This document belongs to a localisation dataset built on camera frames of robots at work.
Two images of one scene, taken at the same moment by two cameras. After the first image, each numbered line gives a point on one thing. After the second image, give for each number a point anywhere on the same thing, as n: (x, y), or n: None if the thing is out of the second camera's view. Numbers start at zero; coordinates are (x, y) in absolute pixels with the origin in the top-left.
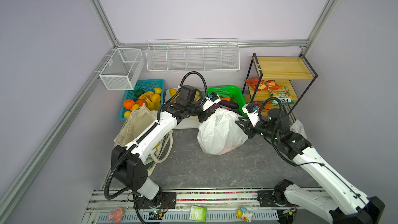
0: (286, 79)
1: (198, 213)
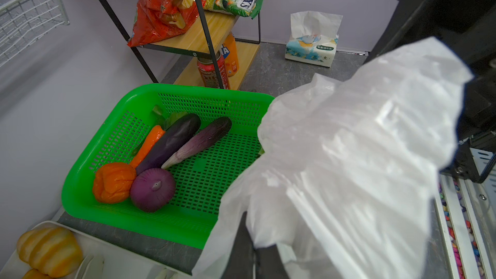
0: (201, 39)
1: None
